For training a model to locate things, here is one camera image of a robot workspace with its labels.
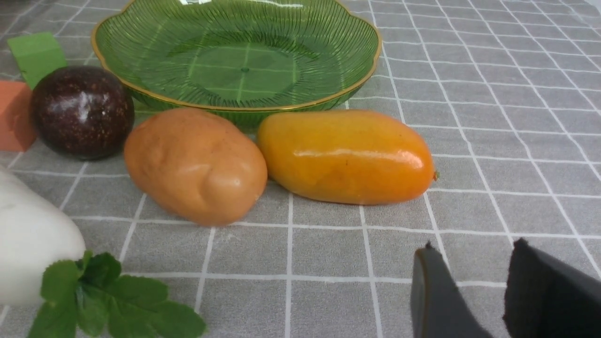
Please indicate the green glass leaf plate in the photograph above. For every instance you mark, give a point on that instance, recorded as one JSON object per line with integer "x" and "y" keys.
{"x": 240, "y": 59}

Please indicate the orange foam cube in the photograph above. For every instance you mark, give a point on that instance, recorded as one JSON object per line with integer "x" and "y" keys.
{"x": 16, "y": 130}

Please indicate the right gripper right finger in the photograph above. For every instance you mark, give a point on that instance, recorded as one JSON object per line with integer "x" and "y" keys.
{"x": 548, "y": 298}

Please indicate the green foam cube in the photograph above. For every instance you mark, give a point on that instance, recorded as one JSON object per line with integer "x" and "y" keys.
{"x": 37, "y": 55}

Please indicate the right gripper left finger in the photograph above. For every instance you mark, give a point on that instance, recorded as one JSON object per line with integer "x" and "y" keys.
{"x": 438, "y": 309}

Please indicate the orange yellow mango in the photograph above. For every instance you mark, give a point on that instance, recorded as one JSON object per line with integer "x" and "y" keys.
{"x": 352, "y": 157}

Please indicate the dark purple passion fruit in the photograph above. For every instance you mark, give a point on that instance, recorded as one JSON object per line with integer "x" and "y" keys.
{"x": 82, "y": 111}

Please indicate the white radish with leaves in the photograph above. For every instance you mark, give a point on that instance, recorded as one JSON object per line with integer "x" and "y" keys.
{"x": 44, "y": 261}

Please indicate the brown potato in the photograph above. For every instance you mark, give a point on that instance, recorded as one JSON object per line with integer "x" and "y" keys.
{"x": 196, "y": 165}

